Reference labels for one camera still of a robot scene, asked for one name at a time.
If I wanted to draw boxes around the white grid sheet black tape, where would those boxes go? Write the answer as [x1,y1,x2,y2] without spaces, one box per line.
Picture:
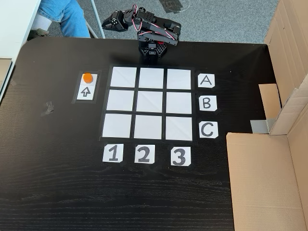
[98,64,199,145]

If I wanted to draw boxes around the white metal desk leg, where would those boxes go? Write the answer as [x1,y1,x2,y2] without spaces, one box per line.
[89,0,106,39]

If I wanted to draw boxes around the person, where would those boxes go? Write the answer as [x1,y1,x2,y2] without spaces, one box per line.
[27,0,91,41]

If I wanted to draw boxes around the black floor tape patch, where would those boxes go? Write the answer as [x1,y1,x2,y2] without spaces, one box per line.
[158,0,191,14]

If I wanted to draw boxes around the white arrow paper sheet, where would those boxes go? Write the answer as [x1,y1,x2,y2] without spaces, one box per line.
[73,70,102,105]

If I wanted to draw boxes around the white desk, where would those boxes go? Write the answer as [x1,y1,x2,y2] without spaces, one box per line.
[0,0,42,103]

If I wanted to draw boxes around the paper sheet letter A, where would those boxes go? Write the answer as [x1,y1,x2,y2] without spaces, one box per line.
[197,74,216,89]

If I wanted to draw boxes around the crumpled clear tape scraps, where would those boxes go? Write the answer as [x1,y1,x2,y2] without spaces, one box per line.
[40,101,54,117]

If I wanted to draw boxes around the paper sheet letter B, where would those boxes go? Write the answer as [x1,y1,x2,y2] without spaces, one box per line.
[198,95,218,112]

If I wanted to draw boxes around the paper sheet number 1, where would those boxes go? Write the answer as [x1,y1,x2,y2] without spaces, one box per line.
[102,143,124,164]

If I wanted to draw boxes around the paper sheet number 2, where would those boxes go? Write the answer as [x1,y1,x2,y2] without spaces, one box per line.
[134,144,156,165]

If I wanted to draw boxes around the paper sheet letter C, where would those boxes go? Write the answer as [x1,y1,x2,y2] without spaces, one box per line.
[199,121,219,139]

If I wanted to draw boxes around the paper sheet number 3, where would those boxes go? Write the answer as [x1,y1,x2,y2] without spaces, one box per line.
[170,146,192,167]

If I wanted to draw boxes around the brown cardboard screen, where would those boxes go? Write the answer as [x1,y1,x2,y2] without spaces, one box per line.
[226,0,308,231]

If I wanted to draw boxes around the white servo wire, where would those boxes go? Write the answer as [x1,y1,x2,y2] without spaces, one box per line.
[131,4,143,32]

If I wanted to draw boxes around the grey duct tape piece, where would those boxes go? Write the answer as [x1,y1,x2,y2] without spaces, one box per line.
[250,118,275,135]

